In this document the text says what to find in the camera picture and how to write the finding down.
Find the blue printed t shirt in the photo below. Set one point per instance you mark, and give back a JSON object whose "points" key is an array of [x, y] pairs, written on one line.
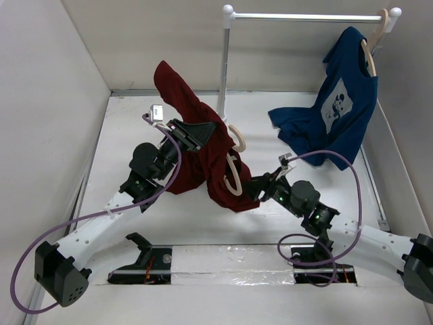
{"points": [[334, 127]]}

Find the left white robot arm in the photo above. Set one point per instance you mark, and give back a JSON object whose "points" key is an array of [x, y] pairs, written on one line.
{"points": [[61, 268]]}

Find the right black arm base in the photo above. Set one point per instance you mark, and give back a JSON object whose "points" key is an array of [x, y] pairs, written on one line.
{"points": [[318, 249]]}

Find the white clothes rack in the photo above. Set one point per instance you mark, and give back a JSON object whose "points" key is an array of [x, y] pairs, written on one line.
{"points": [[230, 15]]}

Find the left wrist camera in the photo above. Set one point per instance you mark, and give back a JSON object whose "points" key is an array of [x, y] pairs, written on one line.
{"points": [[156, 113]]}

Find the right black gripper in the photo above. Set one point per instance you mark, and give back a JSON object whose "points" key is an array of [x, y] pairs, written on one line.
{"points": [[266, 182]]}

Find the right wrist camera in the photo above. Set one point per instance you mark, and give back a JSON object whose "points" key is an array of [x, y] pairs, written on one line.
{"points": [[285, 164]]}

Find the silver foil tape strip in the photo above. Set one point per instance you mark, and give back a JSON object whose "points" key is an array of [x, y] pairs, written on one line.
{"points": [[239, 265]]}

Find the wooden hanger holding blue shirt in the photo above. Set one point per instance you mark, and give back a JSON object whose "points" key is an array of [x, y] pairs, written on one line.
{"points": [[369, 45]]}

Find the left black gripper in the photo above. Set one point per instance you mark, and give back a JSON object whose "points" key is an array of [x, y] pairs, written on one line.
{"points": [[192, 136]]}

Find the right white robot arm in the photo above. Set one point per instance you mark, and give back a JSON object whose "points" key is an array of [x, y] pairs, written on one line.
{"points": [[342, 240]]}

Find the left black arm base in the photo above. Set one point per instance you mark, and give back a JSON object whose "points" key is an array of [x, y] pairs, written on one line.
{"points": [[151, 267]]}

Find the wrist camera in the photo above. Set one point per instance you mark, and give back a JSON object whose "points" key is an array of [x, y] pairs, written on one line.
{"points": [[156, 113], [285, 164]]}

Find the dark red t shirt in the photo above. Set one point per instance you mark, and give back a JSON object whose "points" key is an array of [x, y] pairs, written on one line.
{"points": [[209, 165]]}

